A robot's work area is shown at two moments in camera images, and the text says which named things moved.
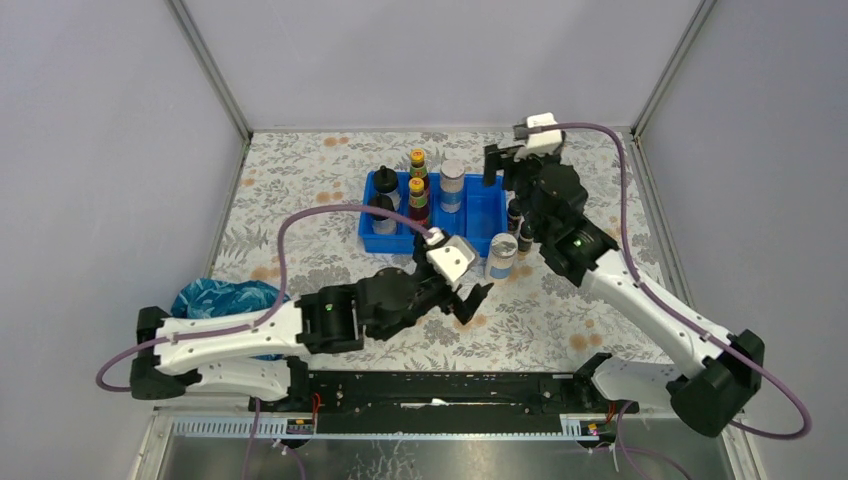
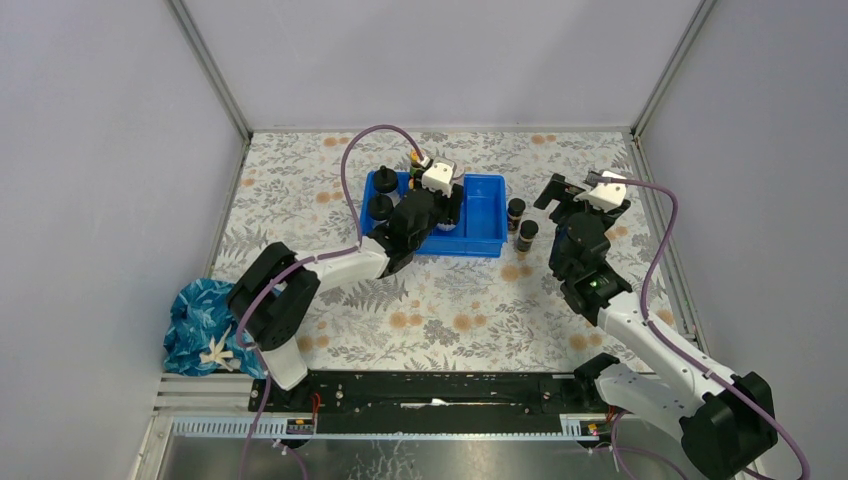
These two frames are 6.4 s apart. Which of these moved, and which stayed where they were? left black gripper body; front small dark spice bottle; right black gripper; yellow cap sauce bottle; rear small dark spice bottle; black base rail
Moved: right black gripper; left black gripper body
Stayed: front small dark spice bottle; rear small dark spice bottle; black base rail; yellow cap sauce bottle
